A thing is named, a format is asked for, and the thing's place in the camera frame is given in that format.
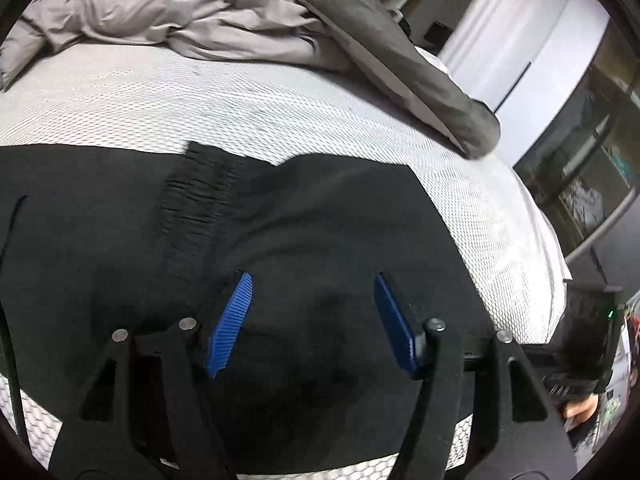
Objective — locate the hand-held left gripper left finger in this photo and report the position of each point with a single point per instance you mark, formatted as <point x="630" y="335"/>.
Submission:
<point x="230" y="325"/>

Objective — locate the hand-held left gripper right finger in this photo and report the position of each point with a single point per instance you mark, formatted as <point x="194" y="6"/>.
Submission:
<point x="397" y="325"/>

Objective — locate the black pants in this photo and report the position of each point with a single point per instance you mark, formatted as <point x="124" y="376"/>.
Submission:
<point x="325" y="210"/>

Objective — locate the person's right hand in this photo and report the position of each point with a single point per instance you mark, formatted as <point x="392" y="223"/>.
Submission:
<point x="580" y="410"/>

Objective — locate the dark glass wardrobe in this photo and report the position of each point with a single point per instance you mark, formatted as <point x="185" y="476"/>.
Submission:
<point x="590" y="160"/>

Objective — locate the white honeycomb mattress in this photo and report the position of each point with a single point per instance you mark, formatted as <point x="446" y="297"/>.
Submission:
<point x="300" y="110"/>

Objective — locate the dark grey duvet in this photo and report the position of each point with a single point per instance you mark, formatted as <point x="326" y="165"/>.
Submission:
<point x="400" y="60"/>

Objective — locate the white office chair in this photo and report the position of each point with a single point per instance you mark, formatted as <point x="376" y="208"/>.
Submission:
<point x="397" y="7"/>

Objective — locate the white curtain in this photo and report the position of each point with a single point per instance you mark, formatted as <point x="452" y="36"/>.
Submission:
<point x="490" y="20"/>

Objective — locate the light grey blanket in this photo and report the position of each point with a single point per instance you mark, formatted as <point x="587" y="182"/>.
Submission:
<point x="175" y="10"/>

